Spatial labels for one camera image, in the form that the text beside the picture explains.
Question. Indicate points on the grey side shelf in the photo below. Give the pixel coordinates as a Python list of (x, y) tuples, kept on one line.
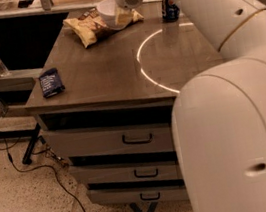
[(19, 80)]

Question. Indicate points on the middle drawer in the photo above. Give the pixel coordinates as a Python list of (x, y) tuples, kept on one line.
[(115, 173)]

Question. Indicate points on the bottom drawer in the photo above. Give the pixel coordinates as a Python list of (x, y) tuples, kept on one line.
[(138, 195)]

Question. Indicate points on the dark blue snack packet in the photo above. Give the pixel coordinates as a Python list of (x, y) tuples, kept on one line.
[(50, 83)]

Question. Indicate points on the brown chip bag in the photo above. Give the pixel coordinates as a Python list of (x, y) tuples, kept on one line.
[(90, 28)]

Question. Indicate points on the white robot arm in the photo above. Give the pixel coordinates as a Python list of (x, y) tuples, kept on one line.
[(219, 116)]

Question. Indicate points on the white bowl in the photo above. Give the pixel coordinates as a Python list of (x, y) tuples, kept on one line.
[(106, 9)]

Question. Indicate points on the top drawer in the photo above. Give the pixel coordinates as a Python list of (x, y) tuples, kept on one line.
[(110, 141)]

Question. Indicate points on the drawer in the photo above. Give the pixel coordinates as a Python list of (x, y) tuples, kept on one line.
[(138, 195), (110, 141), (115, 173)]

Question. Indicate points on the blue soda can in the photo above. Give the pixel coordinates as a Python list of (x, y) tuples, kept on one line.
[(170, 11)]

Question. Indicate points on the grey drawer cabinet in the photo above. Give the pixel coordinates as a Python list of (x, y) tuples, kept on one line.
[(129, 78)]

